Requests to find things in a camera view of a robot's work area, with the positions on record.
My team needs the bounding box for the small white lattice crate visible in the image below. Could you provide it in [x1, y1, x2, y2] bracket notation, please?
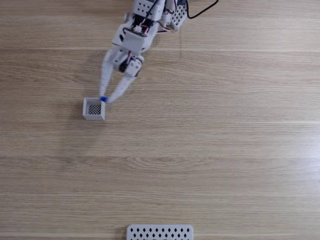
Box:
[82, 97, 106, 122]

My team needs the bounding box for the black cable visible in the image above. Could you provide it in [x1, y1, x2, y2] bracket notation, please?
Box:
[185, 0, 220, 20]

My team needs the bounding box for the white perforated plate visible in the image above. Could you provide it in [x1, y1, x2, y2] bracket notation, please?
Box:
[126, 224, 194, 240]

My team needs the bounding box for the red and black servo wire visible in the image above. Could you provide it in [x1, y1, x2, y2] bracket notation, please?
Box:
[134, 0, 174, 35]

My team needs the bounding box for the blue clothes peg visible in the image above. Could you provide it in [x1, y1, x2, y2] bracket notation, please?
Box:
[99, 95, 116, 106]

